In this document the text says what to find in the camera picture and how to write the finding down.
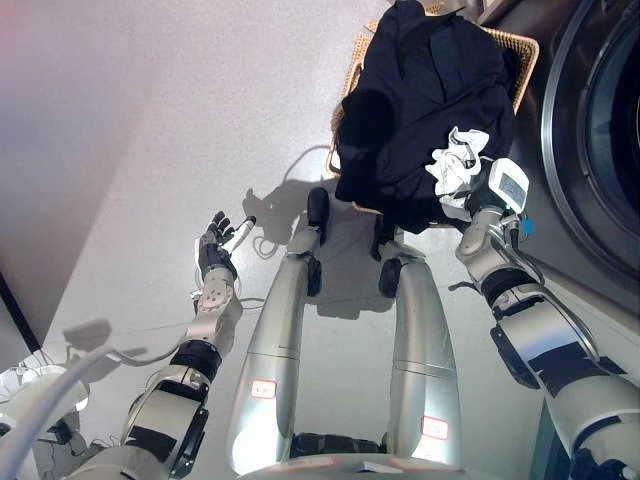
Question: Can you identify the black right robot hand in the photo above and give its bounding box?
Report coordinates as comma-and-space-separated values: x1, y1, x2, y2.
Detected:
465, 157, 531, 215

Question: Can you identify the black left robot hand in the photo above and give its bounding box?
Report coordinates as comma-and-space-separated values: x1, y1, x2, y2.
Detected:
197, 210, 258, 281

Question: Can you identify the white cloth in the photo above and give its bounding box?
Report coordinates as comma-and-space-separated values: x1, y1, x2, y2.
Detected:
424, 126, 494, 222

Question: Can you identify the grey front-load washing machine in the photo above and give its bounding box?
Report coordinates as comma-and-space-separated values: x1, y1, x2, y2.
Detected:
477, 0, 640, 314

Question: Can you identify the black clothes pile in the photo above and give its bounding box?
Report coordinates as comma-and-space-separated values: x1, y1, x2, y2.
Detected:
333, 0, 517, 235

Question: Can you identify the woven wicker laundry basket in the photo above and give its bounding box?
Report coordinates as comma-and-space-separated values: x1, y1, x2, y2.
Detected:
325, 18, 541, 231

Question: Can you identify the black left robot foot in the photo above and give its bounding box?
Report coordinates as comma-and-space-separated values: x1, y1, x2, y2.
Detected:
305, 186, 332, 246

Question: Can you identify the black robot foot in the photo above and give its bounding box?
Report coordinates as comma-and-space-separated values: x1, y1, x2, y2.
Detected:
370, 219, 402, 262
305, 186, 332, 246

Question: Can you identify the black right robot foot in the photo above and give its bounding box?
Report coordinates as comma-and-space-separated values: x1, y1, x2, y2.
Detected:
370, 219, 402, 262

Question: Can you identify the silver right robot leg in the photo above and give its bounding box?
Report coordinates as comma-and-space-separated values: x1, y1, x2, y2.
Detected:
373, 239, 464, 470

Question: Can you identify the white plastic base unit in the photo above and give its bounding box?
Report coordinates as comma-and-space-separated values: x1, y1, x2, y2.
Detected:
0, 363, 92, 419

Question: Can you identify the silver robot torso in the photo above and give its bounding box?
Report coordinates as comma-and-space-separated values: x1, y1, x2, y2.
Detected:
227, 433, 469, 480

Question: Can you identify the thick white hose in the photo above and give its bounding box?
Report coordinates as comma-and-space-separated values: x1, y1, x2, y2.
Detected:
0, 343, 169, 480

